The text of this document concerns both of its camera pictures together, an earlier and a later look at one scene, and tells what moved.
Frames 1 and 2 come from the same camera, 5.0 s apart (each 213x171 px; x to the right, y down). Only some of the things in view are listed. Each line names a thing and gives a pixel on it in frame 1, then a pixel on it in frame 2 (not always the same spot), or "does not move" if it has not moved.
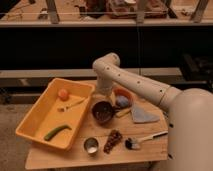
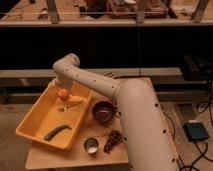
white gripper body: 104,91 to 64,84
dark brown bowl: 103,113 does not move
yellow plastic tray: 55,119 does not move
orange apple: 63,94 does not move
